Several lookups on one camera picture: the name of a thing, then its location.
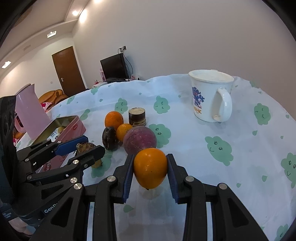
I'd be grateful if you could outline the wrinkled brown passion fruit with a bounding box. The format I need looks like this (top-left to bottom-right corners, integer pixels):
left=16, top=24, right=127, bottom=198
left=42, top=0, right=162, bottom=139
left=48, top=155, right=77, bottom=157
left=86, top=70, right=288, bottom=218
left=75, top=142, right=96, bottom=156

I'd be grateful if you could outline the large orange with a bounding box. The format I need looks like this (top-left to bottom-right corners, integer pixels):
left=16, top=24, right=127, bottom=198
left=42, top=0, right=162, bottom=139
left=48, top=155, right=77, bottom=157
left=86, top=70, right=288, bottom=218
left=104, top=111, right=124, bottom=130

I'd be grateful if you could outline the purple round radish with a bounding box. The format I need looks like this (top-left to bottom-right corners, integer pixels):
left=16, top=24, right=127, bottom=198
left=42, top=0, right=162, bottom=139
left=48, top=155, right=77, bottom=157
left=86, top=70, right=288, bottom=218
left=123, top=126, right=157, bottom=155

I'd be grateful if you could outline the small sugarcane stub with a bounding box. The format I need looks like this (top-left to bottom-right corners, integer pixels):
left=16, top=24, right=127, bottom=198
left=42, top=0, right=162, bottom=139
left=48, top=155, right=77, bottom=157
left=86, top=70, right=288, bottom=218
left=128, top=108, right=146, bottom=126

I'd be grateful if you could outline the small tan longan fruit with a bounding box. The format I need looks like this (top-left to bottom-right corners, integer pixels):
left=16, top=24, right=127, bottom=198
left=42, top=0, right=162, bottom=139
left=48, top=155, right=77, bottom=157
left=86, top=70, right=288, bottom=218
left=57, top=126, right=64, bottom=134

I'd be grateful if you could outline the person's left hand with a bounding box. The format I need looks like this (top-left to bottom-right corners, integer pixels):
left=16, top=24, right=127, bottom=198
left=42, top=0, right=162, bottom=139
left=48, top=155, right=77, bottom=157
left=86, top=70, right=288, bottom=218
left=9, top=217, right=36, bottom=235

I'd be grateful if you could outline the pink tin box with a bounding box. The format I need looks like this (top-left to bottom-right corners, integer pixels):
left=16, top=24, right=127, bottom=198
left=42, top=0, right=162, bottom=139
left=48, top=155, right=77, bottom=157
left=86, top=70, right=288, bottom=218
left=32, top=115, right=86, bottom=173

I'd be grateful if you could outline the dark purple passion fruit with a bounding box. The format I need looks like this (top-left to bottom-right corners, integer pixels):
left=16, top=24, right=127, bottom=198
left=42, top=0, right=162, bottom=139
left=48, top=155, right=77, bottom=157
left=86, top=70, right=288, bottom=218
left=102, top=126, right=119, bottom=151

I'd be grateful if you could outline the pink kettle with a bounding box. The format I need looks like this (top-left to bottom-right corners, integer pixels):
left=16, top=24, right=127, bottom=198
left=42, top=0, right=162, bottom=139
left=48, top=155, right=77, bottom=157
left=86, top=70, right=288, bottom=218
left=15, top=84, right=51, bottom=140

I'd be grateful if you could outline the small middle orange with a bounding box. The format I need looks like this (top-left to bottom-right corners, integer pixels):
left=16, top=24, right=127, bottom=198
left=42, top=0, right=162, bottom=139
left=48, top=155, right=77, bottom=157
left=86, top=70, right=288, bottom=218
left=116, top=123, right=133, bottom=143

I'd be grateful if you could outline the orange brown sofa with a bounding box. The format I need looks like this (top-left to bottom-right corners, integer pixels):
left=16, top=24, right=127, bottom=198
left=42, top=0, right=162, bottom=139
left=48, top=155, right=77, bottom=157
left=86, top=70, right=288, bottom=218
left=39, top=89, right=68, bottom=108

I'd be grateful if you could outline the brown wooden door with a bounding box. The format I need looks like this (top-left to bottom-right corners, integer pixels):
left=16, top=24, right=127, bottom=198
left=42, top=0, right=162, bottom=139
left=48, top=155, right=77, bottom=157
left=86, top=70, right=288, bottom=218
left=52, top=46, right=86, bottom=97

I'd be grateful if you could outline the black television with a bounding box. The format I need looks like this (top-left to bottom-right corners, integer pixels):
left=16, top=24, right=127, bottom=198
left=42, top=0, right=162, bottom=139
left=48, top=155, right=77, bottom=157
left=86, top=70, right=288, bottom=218
left=100, top=53, right=130, bottom=81

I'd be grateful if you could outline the white enamel mug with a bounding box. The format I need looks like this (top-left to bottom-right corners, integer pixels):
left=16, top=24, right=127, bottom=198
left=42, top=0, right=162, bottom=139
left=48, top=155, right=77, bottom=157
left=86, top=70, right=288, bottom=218
left=189, top=70, right=234, bottom=123

